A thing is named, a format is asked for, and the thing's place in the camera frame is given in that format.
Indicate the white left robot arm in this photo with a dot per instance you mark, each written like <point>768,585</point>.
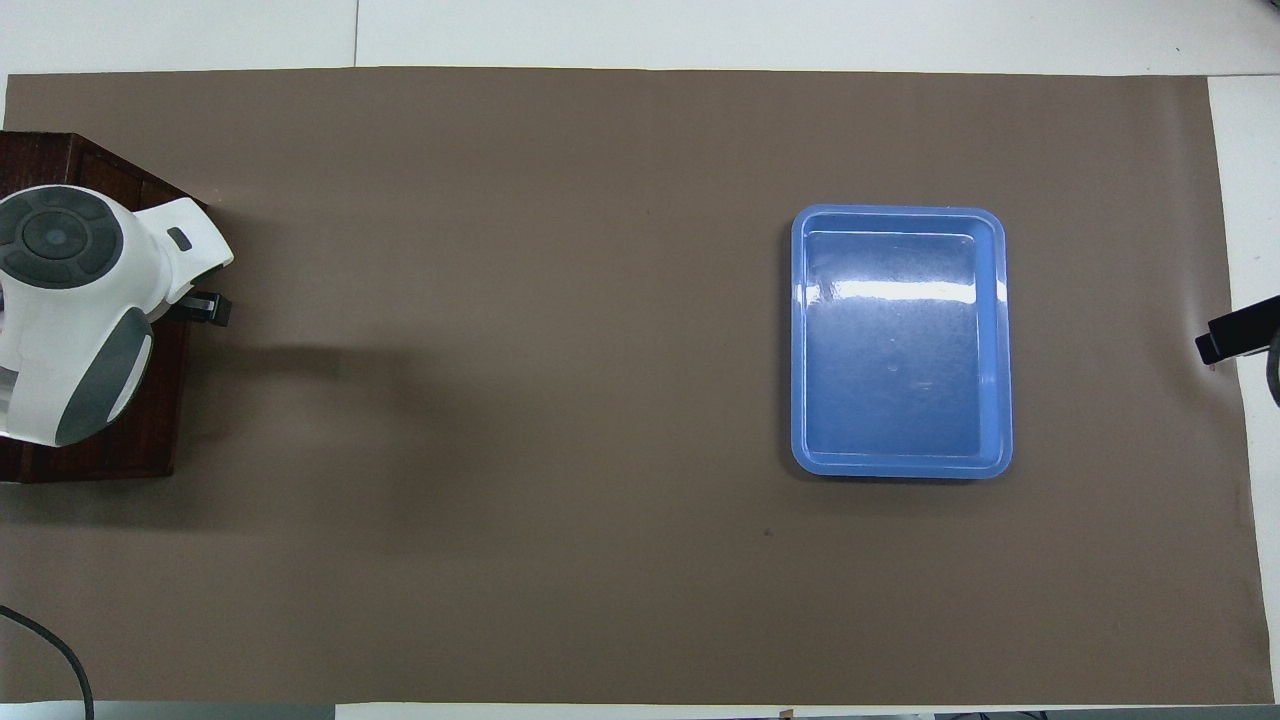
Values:
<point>70,320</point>

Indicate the dark wooden cabinet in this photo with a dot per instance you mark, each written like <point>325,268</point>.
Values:
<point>160,420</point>

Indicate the brown table mat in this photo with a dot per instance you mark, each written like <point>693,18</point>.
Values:
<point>500,400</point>

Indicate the blue plastic tray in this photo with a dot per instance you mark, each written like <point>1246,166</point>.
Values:
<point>900,350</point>

